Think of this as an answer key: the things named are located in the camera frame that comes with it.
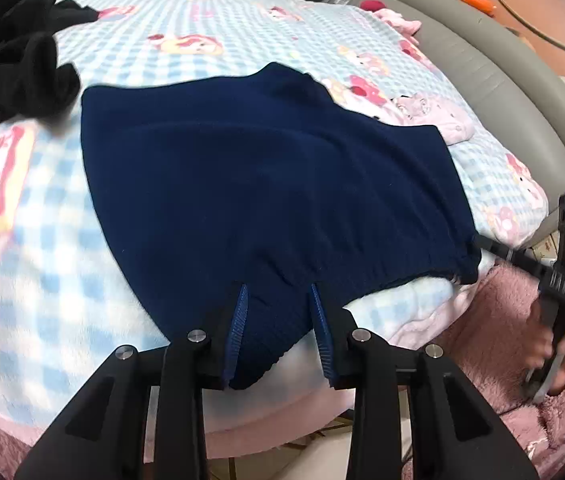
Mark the navy blue sweater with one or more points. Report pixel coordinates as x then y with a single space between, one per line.
263 180

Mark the black fleece garment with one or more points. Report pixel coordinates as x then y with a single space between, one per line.
32 82

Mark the grey padded bed frame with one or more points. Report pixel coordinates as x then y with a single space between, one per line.
515 94

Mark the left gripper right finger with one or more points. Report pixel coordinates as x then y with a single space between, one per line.
455 434

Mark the pink plush toy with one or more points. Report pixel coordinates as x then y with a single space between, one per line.
407 28

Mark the orange carrot toy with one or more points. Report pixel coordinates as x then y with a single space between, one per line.
484 6

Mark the small pink garment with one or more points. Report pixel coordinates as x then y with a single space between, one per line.
453 123

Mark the blue checkered cartoon blanket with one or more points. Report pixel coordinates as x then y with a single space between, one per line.
64 302

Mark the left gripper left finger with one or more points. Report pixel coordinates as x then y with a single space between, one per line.
101 432

